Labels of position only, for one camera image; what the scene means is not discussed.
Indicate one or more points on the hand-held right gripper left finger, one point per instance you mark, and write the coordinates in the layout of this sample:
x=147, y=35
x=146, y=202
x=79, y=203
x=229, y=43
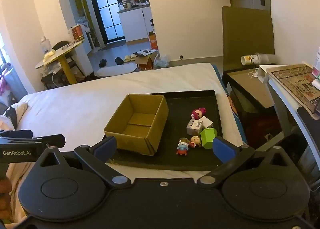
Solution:
x=106, y=147

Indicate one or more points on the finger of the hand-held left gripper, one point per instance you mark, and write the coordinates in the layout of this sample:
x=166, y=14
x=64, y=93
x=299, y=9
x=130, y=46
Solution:
x=50, y=141

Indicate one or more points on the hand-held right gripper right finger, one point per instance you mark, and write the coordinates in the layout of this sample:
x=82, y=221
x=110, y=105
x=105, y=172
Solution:
x=223, y=153

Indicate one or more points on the green hexagonal box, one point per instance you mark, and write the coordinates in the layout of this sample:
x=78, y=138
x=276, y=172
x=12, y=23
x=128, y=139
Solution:
x=207, y=139

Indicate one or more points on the brown cardboard box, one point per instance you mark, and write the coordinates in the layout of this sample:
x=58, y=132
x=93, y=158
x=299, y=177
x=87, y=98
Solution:
x=132, y=141

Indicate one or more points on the brown-haired figurine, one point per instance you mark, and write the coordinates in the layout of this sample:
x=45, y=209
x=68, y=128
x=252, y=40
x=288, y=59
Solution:
x=195, y=141

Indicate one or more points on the blue and red figurine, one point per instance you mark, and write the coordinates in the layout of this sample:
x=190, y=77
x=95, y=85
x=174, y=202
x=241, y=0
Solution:
x=182, y=147

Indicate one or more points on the pink-haired figurine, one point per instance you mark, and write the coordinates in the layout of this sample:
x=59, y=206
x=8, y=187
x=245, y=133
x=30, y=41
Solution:
x=198, y=113

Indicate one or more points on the black tray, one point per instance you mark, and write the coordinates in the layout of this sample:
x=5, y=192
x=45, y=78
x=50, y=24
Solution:
x=180, y=109

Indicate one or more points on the person's left hand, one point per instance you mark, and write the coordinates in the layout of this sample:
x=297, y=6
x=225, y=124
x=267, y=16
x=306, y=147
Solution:
x=4, y=199

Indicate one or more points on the white cube box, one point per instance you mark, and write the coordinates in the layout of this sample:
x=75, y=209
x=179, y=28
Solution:
x=207, y=122

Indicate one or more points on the grey cube toy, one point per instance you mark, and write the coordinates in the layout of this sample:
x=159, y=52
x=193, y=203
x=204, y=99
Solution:
x=194, y=128

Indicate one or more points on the pink plush toy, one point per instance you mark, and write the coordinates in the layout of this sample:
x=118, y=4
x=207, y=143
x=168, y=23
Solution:
x=3, y=79

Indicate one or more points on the white oval rug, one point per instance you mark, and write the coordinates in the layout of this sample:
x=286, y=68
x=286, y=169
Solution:
x=116, y=70

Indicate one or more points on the white desk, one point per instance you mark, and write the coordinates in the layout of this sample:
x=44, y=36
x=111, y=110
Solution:
x=282, y=94

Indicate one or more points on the black slipper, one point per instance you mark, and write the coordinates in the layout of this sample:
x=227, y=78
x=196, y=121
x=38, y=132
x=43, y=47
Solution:
x=119, y=61
x=103, y=63

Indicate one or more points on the yellow slipper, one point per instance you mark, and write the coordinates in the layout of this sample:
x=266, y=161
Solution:
x=126, y=58
x=133, y=57

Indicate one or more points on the open cardboard box on floor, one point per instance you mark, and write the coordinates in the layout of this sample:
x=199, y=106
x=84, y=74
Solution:
x=146, y=60

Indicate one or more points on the clear water bottle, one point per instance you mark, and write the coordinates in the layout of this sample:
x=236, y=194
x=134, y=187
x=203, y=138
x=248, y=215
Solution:
x=46, y=45

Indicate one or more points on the small white bottle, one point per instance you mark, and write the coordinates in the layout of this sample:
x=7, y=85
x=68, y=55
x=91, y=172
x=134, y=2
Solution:
x=257, y=59

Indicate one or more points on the printed paper mat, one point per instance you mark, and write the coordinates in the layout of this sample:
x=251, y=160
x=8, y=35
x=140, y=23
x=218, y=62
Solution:
x=297, y=84

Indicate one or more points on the clear plastic bag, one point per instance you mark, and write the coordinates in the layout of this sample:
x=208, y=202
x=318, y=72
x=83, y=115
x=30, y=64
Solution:
x=161, y=61

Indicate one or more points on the red canister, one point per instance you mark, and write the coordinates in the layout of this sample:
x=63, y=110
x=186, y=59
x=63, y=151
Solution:
x=77, y=33

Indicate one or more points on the orange carton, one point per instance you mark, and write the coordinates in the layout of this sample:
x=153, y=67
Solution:
x=153, y=41

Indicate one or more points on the white kitchen cabinet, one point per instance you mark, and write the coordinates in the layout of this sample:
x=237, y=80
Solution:
x=135, y=24

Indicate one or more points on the white bottle pink label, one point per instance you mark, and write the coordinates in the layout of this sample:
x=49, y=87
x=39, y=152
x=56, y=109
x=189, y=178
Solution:
x=316, y=64

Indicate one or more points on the black framed glass door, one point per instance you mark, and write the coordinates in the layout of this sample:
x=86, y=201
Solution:
x=105, y=7

